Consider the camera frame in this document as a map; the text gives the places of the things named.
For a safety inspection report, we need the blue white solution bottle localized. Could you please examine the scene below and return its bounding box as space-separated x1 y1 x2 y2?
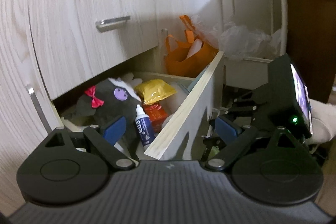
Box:
134 104 155 150

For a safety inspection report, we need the wooden drawer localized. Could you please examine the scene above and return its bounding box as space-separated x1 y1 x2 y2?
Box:
29 0 158 99
53 51 224 160

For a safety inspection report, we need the upper wooden drawer front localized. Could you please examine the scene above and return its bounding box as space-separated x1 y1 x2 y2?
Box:
29 0 158 99

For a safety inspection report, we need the white gloved hand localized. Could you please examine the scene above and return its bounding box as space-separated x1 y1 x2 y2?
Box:
306 100 336 145

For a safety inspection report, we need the black plush toy red bow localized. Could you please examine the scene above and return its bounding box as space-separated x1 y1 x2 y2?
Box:
64 78 142 147

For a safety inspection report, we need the red orange box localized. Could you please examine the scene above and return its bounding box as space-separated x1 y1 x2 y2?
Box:
143 103 169 134

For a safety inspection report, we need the yellow foil packet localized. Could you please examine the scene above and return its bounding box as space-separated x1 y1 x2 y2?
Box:
134 79 177 105

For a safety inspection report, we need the orange fabric bag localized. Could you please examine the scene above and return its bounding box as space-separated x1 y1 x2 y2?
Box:
164 15 219 77

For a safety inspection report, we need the translucent white plastic bag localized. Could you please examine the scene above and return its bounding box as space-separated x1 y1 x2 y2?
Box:
191 15 282 61

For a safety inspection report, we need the left cabinet door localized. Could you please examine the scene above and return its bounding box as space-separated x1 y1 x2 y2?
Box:
1 0 61 215

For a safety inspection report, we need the cabinet door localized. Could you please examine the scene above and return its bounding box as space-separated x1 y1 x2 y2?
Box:
1 0 61 215
153 0 191 73

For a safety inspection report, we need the right cabinet door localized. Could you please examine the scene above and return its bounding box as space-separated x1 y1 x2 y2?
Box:
153 0 191 73

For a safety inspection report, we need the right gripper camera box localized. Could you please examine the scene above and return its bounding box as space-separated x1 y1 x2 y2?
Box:
252 54 313 139

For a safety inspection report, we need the silver left door handle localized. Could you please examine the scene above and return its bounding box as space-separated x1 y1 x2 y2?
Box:
26 85 52 134

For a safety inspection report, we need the silver door handle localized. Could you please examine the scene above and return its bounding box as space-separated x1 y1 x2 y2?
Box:
26 85 52 134
161 28 169 56

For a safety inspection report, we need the silver upper drawer handle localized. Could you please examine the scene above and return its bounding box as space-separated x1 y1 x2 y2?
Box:
95 16 131 33

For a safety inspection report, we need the silver right door handle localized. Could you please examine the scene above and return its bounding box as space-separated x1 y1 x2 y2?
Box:
161 28 169 56

